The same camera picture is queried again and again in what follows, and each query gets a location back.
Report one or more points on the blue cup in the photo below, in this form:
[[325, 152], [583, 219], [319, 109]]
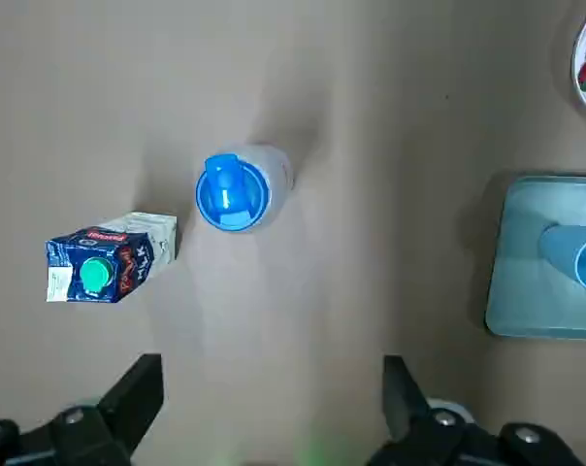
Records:
[[564, 252]]

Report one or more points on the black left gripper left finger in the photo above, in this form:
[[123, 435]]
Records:
[[79, 437]]

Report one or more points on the blue white milk carton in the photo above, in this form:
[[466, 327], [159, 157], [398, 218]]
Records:
[[128, 262]]

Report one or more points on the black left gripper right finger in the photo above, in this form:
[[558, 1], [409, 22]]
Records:
[[443, 442]]

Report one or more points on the teal rectangular tray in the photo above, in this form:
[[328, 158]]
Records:
[[516, 272]]

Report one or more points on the clear bottle with blue lid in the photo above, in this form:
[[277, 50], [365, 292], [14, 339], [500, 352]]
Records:
[[230, 194]]

